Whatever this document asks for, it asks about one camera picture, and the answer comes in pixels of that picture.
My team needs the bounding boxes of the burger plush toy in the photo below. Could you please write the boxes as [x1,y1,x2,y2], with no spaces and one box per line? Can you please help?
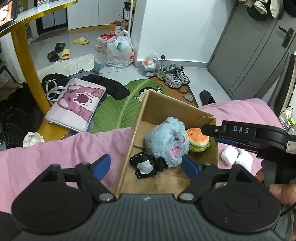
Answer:
[186,128,211,152]

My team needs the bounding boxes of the white soft item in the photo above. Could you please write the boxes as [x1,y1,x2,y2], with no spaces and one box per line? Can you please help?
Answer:
[235,150,253,173]

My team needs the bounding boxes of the fluffy blue plush toy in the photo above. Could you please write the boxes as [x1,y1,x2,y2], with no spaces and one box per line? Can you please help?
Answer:
[144,117,190,168]

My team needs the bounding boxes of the white towel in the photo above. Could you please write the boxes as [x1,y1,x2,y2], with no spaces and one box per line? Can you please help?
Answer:
[221,146,239,166]

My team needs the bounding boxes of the black crochet soft toy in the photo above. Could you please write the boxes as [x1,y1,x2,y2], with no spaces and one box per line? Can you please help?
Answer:
[129,152,168,179]

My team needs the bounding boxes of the person's right hand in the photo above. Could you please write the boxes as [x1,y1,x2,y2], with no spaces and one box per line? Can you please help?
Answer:
[255,169,296,205]

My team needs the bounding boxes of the open cardboard box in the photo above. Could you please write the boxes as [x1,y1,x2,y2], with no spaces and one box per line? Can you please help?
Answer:
[113,91,216,197]

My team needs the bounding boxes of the green leaf floor mat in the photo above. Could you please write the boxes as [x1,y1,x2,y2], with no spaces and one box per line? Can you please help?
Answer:
[90,79,168,133]

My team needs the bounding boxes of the leaning black framed board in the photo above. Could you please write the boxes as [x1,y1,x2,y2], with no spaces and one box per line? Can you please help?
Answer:
[268,52,295,116]

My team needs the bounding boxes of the pink bear laptop sleeve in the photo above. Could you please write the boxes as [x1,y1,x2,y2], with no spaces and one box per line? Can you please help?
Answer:
[45,78,106,132]

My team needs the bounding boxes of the crumpled white tissue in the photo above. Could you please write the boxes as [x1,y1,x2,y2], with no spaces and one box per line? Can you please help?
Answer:
[23,132,45,148]

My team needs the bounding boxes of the pink bed sheet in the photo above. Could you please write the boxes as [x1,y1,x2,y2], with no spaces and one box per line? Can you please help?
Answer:
[1,98,282,213]

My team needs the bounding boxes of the grey door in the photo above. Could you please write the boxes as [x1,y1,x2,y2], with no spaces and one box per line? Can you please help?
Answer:
[207,1,295,99]

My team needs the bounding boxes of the black clothes on floor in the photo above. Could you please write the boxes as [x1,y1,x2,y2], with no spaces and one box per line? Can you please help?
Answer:
[41,73,130,100]

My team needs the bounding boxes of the grey sneaker left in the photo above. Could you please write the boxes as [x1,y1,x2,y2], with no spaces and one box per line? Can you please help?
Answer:
[156,65,183,89]

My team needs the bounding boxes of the grey sneaker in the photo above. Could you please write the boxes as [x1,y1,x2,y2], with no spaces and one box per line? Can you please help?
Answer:
[170,62,190,85]
[156,65,183,89]

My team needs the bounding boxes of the grey sneaker right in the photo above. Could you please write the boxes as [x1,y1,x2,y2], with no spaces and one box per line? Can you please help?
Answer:
[170,62,190,85]

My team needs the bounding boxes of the white cloth on floor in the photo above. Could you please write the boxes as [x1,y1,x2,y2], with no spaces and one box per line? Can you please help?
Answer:
[37,54,94,82]

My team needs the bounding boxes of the small clear plastic bag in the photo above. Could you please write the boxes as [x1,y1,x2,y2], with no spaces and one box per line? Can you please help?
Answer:
[139,52,160,77]

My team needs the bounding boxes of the large white plastic bag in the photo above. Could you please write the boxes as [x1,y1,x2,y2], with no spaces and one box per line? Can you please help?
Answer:
[105,30,135,68]

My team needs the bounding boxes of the yellow slipper near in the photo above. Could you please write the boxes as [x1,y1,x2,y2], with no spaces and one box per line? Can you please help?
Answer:
[61,49,71,60]

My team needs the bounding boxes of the yellow slipper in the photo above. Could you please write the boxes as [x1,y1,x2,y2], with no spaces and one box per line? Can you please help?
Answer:
[73,37,89,45]
[61,49,71,60]

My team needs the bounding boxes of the black slipper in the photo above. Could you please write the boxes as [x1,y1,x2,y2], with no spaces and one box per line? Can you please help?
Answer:
[47,42,66,63]

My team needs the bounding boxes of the red white plastic bag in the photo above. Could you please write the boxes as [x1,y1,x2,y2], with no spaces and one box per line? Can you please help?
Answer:
[94,34,115,54]

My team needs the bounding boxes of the yellow slipper far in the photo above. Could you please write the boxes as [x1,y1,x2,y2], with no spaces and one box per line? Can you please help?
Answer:
[73,37,89,45]

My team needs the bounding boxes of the clothes hanging on door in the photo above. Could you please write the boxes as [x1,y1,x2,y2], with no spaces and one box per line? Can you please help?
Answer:
[238,0,295,22]

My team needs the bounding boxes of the black spray bottle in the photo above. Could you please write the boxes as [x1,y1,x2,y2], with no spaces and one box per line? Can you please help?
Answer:
[123,1,131,21]

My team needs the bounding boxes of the white round table yellow leg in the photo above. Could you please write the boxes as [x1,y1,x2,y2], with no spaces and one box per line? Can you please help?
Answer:
[0,0,78,142]

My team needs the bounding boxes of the phone on stand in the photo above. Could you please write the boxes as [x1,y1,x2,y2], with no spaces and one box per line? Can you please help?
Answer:
[0,0,18,27]

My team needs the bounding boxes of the black door handle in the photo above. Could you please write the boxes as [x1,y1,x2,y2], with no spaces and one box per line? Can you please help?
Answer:
[278,26,294,48]

